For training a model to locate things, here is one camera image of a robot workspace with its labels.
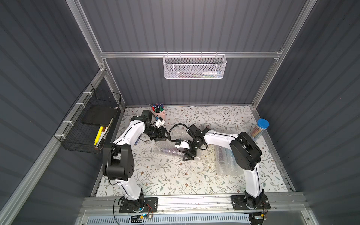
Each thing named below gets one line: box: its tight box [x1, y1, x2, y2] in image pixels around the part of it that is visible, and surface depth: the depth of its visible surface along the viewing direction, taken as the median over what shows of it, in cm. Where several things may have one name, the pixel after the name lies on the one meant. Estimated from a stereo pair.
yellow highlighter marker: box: [93, 126, 104, 146], surface depth 72 cm
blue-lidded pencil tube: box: [250, 118, 270, 138], surface depth 86 cm
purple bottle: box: [160, 147, 185, 156], surface depth 91 cm
